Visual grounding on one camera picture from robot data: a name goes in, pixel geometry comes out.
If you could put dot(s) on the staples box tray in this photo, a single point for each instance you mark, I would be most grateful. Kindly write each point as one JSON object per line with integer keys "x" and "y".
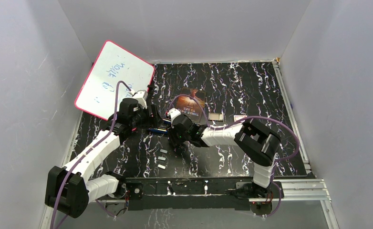
{"x": 215, "y": 117}

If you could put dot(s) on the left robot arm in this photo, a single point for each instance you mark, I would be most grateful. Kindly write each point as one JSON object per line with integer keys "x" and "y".
{"x": 70, "y": 188}

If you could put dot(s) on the blue stapler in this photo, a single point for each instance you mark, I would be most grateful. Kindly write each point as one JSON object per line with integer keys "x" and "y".
{"x": 161, "y": 126}

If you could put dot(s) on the red staples box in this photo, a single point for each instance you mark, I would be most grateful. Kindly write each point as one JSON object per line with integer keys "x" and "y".
{"x": 238, "y": 117}

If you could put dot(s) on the three days to see book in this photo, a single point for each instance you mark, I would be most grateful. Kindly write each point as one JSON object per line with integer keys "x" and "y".
{"x": 188, "y": 106}

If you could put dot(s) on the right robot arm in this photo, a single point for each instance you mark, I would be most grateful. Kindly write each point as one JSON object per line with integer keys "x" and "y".
{"x": 255, "y": 139}

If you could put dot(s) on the pink framed whiteboard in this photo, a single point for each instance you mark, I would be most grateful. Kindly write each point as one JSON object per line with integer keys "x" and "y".
{"x": 113, "y": 75}

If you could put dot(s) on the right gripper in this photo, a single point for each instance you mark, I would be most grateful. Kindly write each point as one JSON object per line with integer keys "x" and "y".
{"x": 175, "y": 141}

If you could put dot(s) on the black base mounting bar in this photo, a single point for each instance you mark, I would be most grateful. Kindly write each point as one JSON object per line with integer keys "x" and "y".
{"x": 238, "y": 193}

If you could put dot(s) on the aluminium frame rail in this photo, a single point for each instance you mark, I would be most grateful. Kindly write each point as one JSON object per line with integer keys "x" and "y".
{"x": 303, "y": 189}

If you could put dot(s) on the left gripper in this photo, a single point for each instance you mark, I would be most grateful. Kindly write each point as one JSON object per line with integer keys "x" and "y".
{"x": 151, "y": 121}

